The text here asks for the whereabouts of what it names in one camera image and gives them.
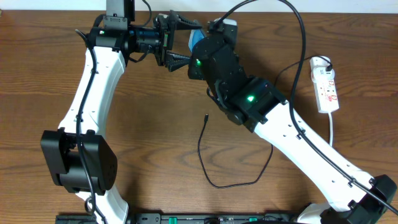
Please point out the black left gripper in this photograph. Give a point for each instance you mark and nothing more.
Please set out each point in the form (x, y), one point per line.
(163, 40)

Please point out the blue Galaxy smartphone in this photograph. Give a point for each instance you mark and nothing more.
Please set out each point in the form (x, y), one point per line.
(195, 36)

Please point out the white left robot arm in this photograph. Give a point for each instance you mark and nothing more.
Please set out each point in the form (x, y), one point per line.
(77, 154)

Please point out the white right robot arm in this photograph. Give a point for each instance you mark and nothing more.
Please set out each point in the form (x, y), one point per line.
(352, 195)

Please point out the white power strip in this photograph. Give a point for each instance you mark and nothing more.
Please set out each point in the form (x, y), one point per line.
(323, 78)

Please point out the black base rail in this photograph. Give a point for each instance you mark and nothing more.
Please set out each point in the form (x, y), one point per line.
(156, 218)

